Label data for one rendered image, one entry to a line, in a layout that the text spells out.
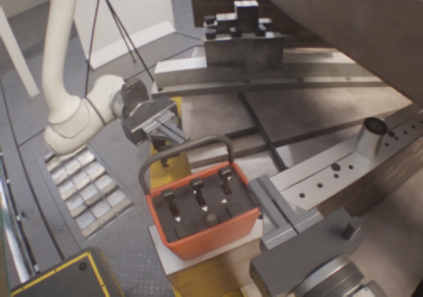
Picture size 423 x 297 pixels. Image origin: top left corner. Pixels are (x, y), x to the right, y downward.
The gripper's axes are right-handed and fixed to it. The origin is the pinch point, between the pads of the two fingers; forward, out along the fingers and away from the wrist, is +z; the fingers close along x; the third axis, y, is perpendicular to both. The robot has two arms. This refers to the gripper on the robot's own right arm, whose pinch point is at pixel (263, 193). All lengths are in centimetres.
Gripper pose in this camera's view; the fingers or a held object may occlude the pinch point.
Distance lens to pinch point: 35.9
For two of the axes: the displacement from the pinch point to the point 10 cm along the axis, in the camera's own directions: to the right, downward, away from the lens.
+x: -9.1, 3.3, -2.4
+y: -0.9, -7.3, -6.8
